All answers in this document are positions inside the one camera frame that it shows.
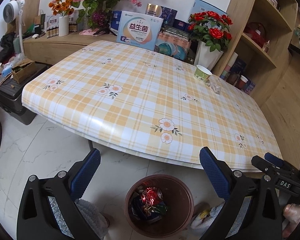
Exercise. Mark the small blue box on shelf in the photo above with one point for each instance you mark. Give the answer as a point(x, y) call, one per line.
point(248, 87)

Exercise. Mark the green paper cup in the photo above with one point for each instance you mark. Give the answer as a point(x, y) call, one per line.
point(202, 73)

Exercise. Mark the right hand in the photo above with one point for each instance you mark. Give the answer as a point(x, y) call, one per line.
point(291, 212)

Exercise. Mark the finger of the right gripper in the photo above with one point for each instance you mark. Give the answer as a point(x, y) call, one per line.
point(274, 160)
point(263, 165)

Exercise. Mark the red cup with lid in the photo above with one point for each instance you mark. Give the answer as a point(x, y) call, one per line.
point(241, 82)

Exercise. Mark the green tea packet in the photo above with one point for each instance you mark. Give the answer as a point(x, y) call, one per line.
point(160, 209)

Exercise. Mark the red crushed soda can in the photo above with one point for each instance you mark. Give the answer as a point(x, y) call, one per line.
point(151, 196)

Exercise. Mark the white flower vase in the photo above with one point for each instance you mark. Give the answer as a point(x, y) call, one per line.
point(206, 58)

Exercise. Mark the plaid floral tablecloth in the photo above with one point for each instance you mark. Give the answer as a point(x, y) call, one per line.
point(150, 105)

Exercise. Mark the teal bowl gift box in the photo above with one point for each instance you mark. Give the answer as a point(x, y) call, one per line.
point(173, 45)

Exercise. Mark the small cardboard box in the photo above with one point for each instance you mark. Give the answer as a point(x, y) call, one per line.
point(23, 70)

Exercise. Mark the orange flowers white vase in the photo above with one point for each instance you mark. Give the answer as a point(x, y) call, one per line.
point(64, 9)

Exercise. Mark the low wooden cabinet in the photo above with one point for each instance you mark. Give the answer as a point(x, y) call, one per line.
point(52, 50)

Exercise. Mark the white probiotic box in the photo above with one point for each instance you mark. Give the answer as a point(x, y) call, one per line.
point(139, 30)

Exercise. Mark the stacked pastel cups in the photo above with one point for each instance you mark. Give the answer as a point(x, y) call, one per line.
point(228, 66)

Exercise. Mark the white desk fan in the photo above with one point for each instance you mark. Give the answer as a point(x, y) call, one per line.
point(13, 10)

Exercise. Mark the red rose bouquet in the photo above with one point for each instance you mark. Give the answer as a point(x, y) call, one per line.
point(211, 28)

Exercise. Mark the dark blue starry box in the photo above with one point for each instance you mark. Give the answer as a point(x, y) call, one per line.
point(168, 15)

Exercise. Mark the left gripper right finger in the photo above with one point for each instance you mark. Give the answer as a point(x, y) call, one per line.
point(251, 209)

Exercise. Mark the grey fluffy slipper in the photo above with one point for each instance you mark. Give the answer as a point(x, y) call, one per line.
point(98, 222)

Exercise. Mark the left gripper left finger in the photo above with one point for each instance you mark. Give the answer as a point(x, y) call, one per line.
point(35, 217)

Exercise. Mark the brown round trash bin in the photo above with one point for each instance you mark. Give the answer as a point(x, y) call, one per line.
point(176, 196)

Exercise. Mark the black storage case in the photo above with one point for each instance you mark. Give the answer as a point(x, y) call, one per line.
point(10, 96)

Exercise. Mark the clear plastic wrapper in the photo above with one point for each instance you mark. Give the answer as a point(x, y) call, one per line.
point(215, 86)

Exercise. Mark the gold white box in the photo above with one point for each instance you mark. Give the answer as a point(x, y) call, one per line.
point(153, 10)

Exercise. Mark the wooden shelf unit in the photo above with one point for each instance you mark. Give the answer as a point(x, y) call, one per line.
point(261, 33)

